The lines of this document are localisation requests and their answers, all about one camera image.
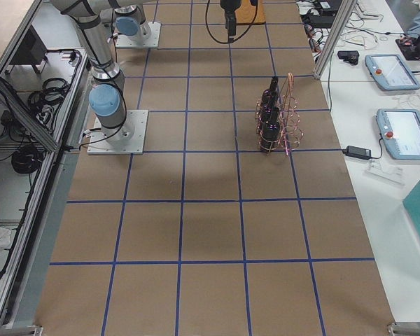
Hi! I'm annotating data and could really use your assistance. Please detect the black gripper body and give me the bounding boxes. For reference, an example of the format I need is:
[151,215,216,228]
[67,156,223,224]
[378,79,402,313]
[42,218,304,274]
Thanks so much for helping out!
[220,0,258,32]

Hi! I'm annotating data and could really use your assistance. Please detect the dark wine bottle front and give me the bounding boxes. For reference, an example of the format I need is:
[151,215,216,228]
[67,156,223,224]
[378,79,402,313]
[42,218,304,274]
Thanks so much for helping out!
[260,107,281,153]

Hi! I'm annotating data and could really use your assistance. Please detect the dark wine bottle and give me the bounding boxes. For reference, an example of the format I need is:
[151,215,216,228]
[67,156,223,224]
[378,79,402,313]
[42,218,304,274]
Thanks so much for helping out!
[260,107,281,153]
[261,76,279,105]
[259,91,277,123]

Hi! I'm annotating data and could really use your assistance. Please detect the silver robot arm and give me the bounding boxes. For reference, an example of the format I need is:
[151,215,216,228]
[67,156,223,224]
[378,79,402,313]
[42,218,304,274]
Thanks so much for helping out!
[113,4,151,46]
[50,0,259,85]

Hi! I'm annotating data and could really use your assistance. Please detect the dark wine bottle rear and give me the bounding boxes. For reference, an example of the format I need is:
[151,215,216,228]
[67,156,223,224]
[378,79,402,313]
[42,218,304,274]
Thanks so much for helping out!
[261,76,279,105]

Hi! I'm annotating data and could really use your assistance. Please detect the dark wine bottle middle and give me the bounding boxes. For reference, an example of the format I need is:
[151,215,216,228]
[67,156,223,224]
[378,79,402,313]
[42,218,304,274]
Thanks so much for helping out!
[259,91,277,123]

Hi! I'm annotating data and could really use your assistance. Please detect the black handheld device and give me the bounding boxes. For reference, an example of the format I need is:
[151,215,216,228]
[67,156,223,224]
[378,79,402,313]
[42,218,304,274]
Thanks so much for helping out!
[337,50,359,66]

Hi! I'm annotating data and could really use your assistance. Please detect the far teach pendant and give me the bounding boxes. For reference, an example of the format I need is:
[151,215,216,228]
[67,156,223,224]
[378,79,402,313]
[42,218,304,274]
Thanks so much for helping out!
[365,54,420,91]

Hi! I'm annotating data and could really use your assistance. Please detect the teach pendant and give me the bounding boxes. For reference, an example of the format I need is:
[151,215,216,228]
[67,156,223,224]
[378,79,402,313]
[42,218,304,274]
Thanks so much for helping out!
[365,54,420,91]
[376,108,420,160]

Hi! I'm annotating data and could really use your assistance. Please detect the black power adapter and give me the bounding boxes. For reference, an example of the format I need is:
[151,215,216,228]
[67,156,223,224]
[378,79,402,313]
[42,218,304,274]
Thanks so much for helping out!
[342,146,372,160]

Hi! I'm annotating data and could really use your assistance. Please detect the near teach pendant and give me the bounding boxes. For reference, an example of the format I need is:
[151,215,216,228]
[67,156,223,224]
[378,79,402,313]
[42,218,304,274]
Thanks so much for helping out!
[376,108,420,160]

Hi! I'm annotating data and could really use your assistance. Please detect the clear acrylic holder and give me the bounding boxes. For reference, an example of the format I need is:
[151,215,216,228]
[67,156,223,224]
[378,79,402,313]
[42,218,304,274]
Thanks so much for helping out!
[365,159,405,186]

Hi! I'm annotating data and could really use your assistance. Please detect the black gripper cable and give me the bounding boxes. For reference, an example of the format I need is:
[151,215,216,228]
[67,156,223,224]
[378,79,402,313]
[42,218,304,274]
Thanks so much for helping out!
[204,0,260,45]

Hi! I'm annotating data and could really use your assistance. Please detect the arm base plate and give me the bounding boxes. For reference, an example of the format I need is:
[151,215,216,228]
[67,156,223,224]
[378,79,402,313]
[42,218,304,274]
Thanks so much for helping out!
[87,110,148,155]
[116,18,162,49]

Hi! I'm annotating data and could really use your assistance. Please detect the copper wire bottle basket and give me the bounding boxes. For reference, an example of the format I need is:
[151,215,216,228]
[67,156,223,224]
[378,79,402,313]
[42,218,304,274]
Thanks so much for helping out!
[255,73,303,155]

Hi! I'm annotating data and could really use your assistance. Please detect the aluminium frame post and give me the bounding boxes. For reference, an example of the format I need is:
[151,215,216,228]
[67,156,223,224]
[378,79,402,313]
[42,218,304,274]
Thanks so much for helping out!
[314,0,356,80]

